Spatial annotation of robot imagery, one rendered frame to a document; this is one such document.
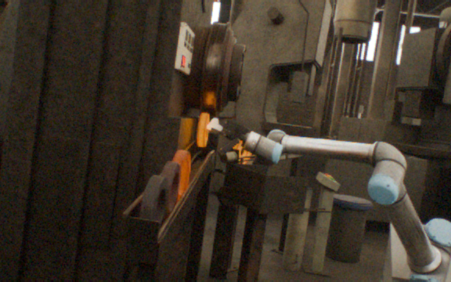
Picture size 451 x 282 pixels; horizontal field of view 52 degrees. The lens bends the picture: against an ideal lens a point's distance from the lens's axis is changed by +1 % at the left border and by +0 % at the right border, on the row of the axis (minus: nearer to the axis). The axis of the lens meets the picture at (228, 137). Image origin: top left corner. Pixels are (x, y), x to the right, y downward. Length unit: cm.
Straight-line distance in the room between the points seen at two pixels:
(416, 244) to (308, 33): 318
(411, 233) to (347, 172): 230
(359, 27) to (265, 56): 625
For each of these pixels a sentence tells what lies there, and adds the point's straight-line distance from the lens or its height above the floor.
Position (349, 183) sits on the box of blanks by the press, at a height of 44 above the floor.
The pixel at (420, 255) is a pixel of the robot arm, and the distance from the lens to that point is 224.
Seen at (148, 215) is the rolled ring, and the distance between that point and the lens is 114.
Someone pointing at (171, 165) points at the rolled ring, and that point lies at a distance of 135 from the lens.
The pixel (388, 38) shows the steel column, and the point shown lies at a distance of 1130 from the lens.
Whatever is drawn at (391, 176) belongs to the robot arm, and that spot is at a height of 76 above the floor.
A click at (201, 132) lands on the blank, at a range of 201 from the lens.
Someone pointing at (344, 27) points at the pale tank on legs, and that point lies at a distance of 1106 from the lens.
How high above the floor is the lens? 91
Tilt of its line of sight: 3 degrees down
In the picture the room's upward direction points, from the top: 8 degrees clockwise
